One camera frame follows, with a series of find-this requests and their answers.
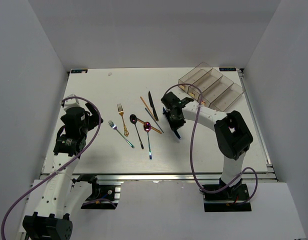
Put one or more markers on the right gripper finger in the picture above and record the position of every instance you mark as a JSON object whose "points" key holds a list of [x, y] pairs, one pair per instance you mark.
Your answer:
{"points": [[179, 123], [170, 121]]}

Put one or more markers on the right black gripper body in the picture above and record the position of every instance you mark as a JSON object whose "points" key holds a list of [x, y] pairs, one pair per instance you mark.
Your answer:
{"points": [[173, 119]]}

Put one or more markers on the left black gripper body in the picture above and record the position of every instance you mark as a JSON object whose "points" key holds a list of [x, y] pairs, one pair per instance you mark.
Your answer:
{"points": [[91, 121]]}

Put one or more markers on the blue knife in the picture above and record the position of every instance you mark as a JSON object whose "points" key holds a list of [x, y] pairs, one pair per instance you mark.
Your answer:
{"points": [[174, 131]]}

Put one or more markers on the black knife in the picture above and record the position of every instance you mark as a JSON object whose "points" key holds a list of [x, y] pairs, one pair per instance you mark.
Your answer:
{"points": [[152, 106]]}

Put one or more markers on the iridescent pink spoon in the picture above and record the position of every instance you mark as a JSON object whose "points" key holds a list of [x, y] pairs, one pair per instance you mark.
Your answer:
{"points": [[147, 128]]}

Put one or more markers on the black spoon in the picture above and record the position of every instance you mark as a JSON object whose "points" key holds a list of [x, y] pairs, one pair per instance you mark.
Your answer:
{"points": [[133, 119]]}

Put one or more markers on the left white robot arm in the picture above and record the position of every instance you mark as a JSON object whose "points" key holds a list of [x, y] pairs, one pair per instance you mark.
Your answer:
{"points": [[52, 218]]}

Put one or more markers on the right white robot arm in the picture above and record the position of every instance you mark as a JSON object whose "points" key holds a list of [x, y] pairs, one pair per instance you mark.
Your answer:
{"points": [[232, 134]]}

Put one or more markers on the blue grey chopstick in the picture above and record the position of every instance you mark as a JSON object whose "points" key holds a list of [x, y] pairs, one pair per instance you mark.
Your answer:
{"points": [[153, 119]]}

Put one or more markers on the gold chopstick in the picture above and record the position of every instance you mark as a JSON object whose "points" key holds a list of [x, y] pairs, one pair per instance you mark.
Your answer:
{"points": [[147, 107], [152, 128]]}

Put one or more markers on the iridescent rainbow fork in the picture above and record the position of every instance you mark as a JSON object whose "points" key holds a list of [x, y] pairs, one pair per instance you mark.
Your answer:
{"points": [[114, 127]]}

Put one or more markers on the gold ornate fork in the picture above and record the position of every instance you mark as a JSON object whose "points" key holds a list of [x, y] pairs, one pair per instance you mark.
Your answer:
{"points": [[121, 113]]}

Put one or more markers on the clear compartment organizer tray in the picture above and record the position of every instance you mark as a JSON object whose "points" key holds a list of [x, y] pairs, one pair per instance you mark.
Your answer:
{"points": [[215, 88]]}

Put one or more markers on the left blue table label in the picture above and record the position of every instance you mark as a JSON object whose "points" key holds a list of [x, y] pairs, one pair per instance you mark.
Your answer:
{"points": [[78, 71]]}

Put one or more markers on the blue table label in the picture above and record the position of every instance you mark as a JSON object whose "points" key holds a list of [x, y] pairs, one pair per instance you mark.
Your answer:
{"points": [[227, 69], [78, 71]]}

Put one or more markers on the right blue table label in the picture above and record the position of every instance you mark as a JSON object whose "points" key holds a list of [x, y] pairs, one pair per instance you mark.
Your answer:
{"points": [[227, 69]]}

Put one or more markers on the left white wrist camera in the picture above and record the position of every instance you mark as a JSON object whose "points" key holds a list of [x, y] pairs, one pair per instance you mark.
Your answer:
{"points": [[69, 101]]}

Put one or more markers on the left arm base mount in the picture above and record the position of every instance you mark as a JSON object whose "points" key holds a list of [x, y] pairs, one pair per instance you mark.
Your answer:
{"points": [[102, 195]]}

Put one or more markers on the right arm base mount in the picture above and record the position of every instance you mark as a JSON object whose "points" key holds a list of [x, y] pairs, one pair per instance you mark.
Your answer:
{"points": [[221, 202]]}

